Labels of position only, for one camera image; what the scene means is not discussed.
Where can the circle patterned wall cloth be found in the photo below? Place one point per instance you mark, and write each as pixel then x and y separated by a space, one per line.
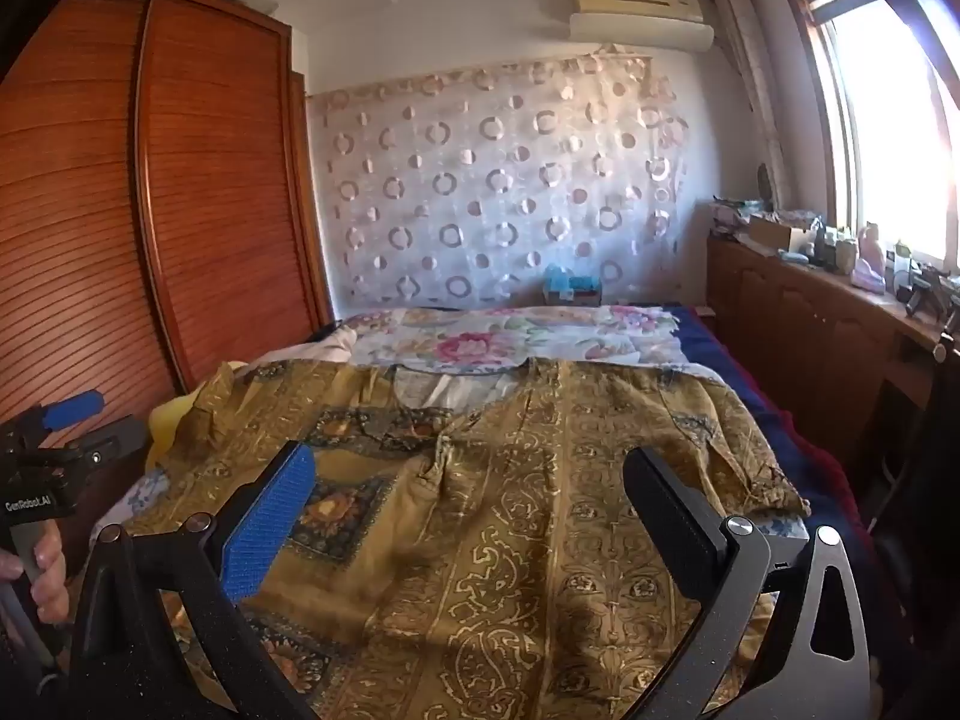
pixel 495 180

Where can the window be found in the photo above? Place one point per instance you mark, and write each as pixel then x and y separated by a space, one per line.
pixel 892 105

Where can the person's left hand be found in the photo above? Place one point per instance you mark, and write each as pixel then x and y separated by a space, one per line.
pixel 46 574

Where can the small oval mirror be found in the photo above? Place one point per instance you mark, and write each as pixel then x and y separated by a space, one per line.
pixel 763 181

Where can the golden patterned shirt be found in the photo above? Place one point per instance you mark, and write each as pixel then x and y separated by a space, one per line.
pixel 480 525

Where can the white pink floral bedsheet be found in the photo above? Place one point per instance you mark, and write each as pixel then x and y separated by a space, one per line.
pixel 517 334

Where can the pale window curtain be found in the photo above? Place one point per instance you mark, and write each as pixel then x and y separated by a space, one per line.
pixel 750 75

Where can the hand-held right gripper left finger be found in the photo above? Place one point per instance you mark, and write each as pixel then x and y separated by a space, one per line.
pixel 268 521

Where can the wooden side cabinet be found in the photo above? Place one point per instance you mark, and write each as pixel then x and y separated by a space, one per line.
pixel 810 330

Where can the white air conditioner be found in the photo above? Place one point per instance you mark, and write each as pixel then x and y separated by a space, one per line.
pixel 637 19

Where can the pink figurine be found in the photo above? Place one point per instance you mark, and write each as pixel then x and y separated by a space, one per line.
pixel 870 259

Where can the group of small bottles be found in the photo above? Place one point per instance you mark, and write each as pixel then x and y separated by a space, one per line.
pixel 832 244

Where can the white box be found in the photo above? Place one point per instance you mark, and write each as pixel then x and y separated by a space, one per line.
pixel 253 1

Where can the white blue floral blanket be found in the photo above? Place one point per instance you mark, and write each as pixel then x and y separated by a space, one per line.
pixel 142 499

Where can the cardboard box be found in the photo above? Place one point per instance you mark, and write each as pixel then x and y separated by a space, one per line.
pixel 776 232

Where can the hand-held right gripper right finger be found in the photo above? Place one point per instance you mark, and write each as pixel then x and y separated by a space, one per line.
pixel 671 521

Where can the dark blue blanket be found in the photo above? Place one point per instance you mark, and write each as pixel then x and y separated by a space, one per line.
pixel 795 435

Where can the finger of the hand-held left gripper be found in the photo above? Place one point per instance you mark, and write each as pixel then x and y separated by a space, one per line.
pixel 112 441
pixel 71 409

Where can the yellow cloth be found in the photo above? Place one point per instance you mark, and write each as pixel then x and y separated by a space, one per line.
pixel 171 420

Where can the pale pink cloth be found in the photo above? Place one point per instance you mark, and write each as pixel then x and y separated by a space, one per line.
pixel 307 349

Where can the black chair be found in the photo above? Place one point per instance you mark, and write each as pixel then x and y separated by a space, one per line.
pixel 926 510

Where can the wooden slatted wardrobe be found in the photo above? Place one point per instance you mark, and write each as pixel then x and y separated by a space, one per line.
pixel 150 202

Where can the black tripod stand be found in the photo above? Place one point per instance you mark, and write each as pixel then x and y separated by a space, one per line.
pixel 926 289

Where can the blue box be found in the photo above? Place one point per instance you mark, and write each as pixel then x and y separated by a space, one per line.
pixel 571 286

